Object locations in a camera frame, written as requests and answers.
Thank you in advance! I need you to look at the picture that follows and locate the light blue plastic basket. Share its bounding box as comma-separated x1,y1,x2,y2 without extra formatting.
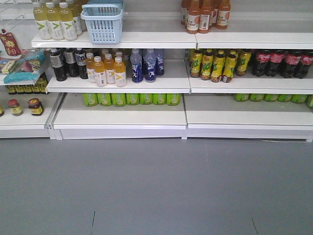
81,0,124,44

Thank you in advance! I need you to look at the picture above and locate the blue sports drink bottle right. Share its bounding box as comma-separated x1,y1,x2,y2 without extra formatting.
145,48,157,83

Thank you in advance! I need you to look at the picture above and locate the blue sports drink bottle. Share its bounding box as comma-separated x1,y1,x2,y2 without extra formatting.
130,48,143,83
145,48,157,83

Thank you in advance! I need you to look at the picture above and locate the orange vitamin drink bottle right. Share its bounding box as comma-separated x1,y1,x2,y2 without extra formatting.
113,56,126,87

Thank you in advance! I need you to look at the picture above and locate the orange vitamin drink bottle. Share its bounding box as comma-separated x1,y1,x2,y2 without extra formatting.
113,56,126,87
93,56,107,87
86,52,95,83

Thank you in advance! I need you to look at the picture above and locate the blue sports drink bottle left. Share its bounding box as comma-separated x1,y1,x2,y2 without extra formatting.
130,48,143,83

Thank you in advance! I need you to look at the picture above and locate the yellow lemon tea bottle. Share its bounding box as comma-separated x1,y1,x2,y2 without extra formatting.
222,49,236,83
211,49,225,83
201,48,214,80
190,49,202,78

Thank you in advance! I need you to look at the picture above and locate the orange vitamin drink bottle front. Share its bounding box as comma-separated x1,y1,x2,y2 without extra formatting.
93,56,107,87

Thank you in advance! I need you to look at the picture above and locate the dark tea bottle right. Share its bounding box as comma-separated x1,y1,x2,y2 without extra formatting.
75,47,88,79

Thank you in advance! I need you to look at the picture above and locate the dark tea bottle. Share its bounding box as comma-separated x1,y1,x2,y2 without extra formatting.
75,47,88,79
50,48,67,81
65,48,79,77

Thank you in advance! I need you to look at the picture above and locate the dark tea bottle middle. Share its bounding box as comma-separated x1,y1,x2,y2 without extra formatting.
65,48,79,77

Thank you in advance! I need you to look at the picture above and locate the orange C100 juice bottle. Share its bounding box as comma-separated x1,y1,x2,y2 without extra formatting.
186,0,200,34

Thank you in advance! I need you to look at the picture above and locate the orange juice bottle barcode label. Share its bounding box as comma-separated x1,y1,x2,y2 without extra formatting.
198,0,212,34

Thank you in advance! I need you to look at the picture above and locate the dark tea bottle left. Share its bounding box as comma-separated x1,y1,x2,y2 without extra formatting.
50,48,67,81

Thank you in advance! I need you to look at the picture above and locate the cola bottle red label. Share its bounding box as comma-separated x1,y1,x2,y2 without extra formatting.
252,49,271,77

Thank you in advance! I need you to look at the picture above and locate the red lid sauce jar right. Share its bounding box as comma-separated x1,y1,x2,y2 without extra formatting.
28,98,44,116

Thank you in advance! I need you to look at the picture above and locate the red lid sauce jar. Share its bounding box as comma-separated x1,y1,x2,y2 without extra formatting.
8,99,23,116
28,98,44,116

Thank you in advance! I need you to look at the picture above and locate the orange C100 bottle right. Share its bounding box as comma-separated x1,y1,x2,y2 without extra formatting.
216,0,231,29

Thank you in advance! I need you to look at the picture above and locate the yellow-green drink bottle front middle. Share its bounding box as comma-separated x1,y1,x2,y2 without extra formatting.
46,2,64,41

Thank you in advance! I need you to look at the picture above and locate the yellow-green drink bottle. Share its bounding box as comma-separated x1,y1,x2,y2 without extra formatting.
59,2,77,41
33,2,52,40
46,2,64,41

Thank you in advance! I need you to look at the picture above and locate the teal snack bag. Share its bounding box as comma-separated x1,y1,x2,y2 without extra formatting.
3,50,48,84

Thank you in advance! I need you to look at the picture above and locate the yellow-green drink bottle front right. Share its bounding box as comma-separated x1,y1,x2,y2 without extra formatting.
59,2,77,41

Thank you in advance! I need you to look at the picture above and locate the yellow-green drink bottle front left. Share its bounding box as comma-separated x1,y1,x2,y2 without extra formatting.
33,2,52,40

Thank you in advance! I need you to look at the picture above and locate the red patterned snack pouch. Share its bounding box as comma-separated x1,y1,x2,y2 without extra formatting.
0,29,22,56

